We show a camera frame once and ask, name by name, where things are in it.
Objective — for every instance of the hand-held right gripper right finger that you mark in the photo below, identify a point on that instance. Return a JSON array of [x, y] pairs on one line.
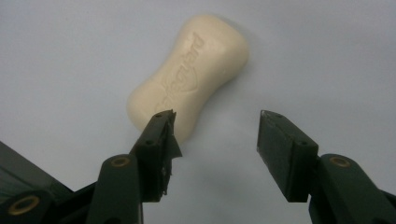
[[289, 155]]

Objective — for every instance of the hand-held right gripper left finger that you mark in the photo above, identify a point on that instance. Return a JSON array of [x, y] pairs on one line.
[[149, 161]]

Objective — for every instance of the cream soap bar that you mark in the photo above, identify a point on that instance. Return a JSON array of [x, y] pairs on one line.
[[190, 74]]

